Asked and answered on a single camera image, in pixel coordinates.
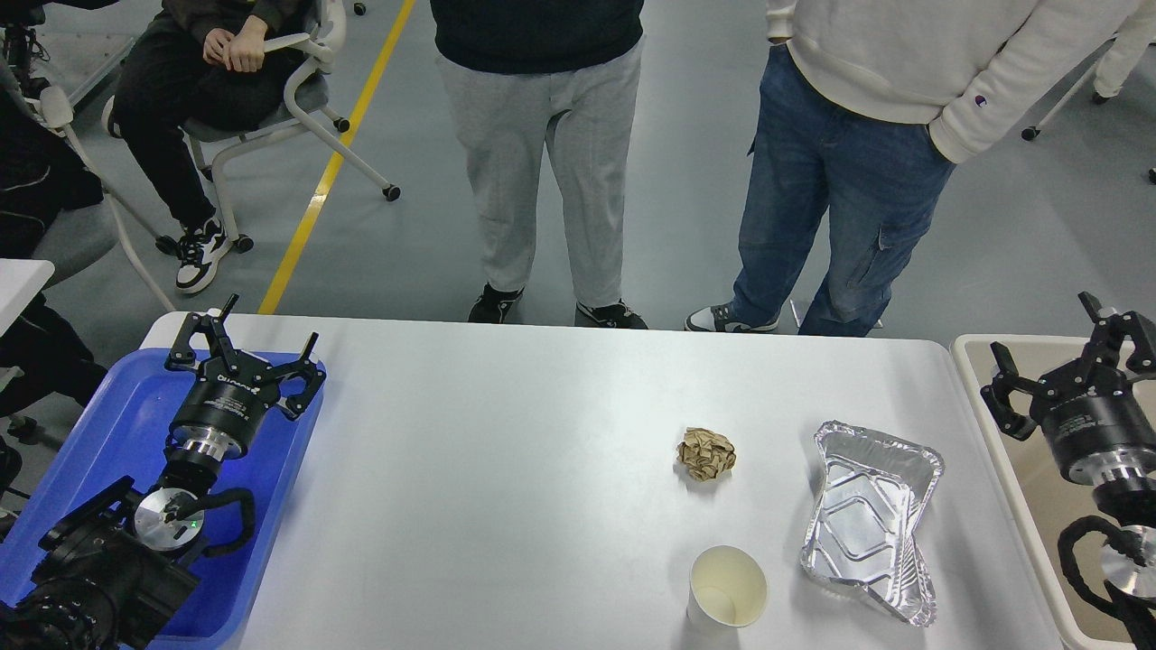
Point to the beige plastic bin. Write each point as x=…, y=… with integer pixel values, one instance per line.
x=1044, y=503

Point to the person in blue jeans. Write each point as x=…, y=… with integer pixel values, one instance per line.
x=866, y=108

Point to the seated person in black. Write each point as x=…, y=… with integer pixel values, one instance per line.
x=202, y=60

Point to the person in white at corner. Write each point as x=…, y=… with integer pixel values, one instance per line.
x=1132, y=39

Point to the person in black at left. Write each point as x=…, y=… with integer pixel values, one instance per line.
x=41, y=176

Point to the crumpled brown paper ball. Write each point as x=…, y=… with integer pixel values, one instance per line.
x=705, y=454

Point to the grey chair at left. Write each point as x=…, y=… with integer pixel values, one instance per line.
x=79, y=238

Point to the person in grey sweatpants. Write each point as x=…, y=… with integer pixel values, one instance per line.
x=529, y=81

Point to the white grey office chair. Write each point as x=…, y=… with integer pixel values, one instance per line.
x=305, y=93

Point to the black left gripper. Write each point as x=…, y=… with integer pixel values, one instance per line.
x=220, y=403

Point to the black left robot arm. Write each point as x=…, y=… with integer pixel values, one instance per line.
x=154, y=524

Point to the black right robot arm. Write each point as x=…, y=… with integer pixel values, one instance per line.
x=1125, y=498

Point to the crushed aluminium foil tray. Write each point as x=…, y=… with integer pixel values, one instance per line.
x=860, y=541

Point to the blue plastic tray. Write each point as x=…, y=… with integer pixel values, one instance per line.
x=122, y=433

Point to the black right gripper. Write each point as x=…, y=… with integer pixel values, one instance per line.
x=1091, y=419

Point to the white side table corner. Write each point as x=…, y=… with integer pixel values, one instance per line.
x=21, y=280

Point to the white chair leg with caster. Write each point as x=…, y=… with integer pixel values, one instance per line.
x=1031, y=132

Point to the white paper cup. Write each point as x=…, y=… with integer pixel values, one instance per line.
x=727, y=589

